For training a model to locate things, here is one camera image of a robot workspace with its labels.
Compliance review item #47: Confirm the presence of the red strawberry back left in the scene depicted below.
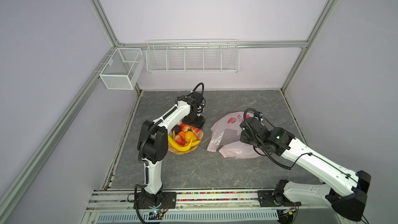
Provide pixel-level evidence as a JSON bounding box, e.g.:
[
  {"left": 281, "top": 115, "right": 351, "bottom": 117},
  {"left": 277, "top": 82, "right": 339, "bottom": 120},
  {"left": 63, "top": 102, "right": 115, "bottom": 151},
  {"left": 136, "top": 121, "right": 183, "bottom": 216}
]
[{"left": 180, "top": 123, "right": 192, "bottom": 132}]

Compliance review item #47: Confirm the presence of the tan scalloped fruit bowl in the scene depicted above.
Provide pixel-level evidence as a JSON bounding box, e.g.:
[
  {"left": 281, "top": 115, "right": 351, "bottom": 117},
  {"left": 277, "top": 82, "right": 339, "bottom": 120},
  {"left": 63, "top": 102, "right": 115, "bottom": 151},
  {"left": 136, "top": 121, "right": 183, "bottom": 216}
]
[{"left": 168, "top": 121, "right": 204, "bottom": 155}]

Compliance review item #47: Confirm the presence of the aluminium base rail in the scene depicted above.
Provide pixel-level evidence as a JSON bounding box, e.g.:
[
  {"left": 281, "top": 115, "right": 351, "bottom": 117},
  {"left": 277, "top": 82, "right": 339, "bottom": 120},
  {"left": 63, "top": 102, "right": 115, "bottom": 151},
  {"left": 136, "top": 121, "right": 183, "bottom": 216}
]
[{"left": 81, "top": 188, "right": 350, "bottom": 224}]

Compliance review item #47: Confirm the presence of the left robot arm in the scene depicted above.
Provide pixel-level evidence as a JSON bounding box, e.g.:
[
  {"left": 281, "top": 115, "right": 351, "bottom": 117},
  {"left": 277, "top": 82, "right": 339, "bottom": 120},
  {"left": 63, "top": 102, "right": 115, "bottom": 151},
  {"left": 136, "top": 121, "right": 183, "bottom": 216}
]
[{"left": 134, "top": 83, "right": 206, "bottom": 208}]

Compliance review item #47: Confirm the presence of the red strawberry back right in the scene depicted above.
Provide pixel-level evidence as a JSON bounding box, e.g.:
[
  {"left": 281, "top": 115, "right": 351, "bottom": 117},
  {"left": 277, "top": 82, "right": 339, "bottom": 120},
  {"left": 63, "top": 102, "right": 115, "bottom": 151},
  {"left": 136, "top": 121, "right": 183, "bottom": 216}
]
[{"left": 191, "top": 127, "right": 201, "bottom": 133}]

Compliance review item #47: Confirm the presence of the orange yellow fruit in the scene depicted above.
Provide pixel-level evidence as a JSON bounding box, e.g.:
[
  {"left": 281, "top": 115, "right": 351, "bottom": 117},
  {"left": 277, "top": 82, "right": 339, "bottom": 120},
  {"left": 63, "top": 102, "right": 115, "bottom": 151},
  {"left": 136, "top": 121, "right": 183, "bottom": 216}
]
[{"left": 184, "top": 131, "right": 198, "bottom": 143}]

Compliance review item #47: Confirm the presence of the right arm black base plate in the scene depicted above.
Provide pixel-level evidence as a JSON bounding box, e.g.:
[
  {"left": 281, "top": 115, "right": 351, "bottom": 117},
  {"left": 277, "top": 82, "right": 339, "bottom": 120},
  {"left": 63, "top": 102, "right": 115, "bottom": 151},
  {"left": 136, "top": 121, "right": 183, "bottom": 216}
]
[{"left": 257, "top": 190, "right": 302, "bottom": 207}]

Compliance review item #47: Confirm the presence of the yellow banana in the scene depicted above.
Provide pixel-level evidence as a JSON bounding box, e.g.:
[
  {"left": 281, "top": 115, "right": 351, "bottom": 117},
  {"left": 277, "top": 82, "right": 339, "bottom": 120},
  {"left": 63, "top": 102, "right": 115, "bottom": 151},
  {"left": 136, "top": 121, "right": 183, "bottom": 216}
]
[{"left": 168, "top": 135, "right": 201, "bottom": 153}]

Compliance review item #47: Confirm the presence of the long white wire basket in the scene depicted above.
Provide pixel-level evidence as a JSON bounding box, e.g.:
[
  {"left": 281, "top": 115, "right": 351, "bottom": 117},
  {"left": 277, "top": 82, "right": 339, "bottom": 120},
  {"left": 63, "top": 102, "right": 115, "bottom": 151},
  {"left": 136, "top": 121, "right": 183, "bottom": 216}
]
[{"left": 146, "top": 39, "right": 240, "bottom": 73}]

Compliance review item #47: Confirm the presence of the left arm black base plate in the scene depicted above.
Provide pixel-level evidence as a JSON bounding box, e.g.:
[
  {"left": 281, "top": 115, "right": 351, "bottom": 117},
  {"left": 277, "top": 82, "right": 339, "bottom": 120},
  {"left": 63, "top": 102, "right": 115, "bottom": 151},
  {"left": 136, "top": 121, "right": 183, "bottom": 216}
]
[{"left": 135, "top": 191, "right": 177, "bottom": 209}]

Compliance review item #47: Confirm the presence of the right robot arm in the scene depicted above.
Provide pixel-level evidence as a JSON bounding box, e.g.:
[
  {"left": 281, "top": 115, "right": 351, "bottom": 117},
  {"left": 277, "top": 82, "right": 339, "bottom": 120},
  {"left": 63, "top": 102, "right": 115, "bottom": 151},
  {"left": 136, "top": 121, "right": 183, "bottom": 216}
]
[{"left": 240, "top": 108, "right": 371, "bottom": 224}]

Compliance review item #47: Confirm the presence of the small white mesh basket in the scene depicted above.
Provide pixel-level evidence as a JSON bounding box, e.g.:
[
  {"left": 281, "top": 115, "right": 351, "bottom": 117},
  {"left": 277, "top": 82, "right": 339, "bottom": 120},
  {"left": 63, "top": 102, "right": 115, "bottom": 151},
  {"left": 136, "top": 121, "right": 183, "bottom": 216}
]
[{"left": 99, "top": 48, "right": 145, "bottom": 90}]

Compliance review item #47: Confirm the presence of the pink fruit-print plastic bag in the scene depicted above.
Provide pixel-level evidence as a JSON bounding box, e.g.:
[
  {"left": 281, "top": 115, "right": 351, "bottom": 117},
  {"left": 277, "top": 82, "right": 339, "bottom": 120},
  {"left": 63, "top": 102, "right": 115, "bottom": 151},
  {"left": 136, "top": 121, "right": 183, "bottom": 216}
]
[{"left": 207, "top": 112, "right": 260, "bottom": 159}]

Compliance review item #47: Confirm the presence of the dark purple grape bunch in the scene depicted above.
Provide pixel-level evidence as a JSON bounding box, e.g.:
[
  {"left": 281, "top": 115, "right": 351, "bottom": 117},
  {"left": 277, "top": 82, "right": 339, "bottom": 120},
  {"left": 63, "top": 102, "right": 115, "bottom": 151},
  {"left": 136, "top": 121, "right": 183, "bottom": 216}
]
[{"left": 172, "top": 125, "right": 182, "bottom": 135}]

